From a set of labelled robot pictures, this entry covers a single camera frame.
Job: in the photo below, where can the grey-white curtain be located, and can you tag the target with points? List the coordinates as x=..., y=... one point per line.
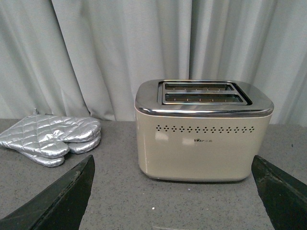
x=88, y=57

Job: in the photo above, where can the upper silver quilted oven mitt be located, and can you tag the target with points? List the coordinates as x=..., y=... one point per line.
x=49, y=135

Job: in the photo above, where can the lower silver quilted oven mitt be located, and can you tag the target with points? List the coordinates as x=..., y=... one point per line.
x=75, y=148

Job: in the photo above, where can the silver quilted oven mitt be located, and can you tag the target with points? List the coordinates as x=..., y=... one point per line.
x=75, y=148
x=49, y=135

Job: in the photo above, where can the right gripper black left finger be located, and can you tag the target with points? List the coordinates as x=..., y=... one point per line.
x=60, y=206

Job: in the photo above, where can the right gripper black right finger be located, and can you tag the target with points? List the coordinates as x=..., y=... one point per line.
x=284, y=197

